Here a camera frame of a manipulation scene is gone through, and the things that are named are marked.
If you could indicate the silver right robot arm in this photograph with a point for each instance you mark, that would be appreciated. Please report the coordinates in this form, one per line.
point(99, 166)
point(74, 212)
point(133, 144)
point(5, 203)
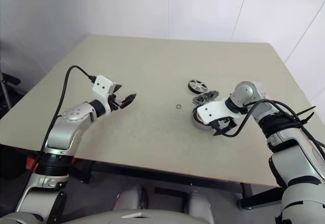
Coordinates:
point(299, 153)

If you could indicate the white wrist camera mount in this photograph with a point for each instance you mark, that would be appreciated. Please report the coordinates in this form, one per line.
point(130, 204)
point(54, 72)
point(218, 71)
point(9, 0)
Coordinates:
point(101, 84)
point(213, 109)

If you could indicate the black rimmed silver spoked rotor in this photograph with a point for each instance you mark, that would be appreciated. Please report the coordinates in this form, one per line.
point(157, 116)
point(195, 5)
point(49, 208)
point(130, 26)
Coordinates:
point(197, 85)

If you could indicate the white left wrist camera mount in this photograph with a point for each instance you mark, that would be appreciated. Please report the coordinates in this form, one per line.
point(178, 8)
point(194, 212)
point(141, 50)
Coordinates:
point(101, 84)

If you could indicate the red object under table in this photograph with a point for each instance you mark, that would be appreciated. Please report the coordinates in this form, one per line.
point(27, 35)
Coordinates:
point(30, 163)

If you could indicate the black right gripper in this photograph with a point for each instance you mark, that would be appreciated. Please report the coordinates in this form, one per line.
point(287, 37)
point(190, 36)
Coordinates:
point(223, 123)

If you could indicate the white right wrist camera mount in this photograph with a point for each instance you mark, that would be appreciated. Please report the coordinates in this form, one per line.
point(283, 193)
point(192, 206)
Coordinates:
point(213, 109)

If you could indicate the grey toothed gear plate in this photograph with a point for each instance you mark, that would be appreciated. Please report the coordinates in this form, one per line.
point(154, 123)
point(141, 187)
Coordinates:
point(207, 96)

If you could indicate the grey robot torso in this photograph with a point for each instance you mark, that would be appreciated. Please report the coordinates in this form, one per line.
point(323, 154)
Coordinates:
point(101, 217)

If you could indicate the black chair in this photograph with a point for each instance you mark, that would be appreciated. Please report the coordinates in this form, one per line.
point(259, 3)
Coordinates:
point(10, 80)

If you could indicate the black table frame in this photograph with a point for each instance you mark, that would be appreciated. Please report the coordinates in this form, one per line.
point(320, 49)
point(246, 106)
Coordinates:
point(247, 191)

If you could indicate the black zip tie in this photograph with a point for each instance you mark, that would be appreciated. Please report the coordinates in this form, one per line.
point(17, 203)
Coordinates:
point(308, 110)

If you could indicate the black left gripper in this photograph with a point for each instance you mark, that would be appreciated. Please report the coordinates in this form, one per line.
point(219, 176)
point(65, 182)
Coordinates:
point(115, 103)

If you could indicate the silver motor stator housing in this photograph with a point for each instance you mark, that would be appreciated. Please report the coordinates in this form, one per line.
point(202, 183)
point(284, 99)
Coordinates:
point(196, 121)

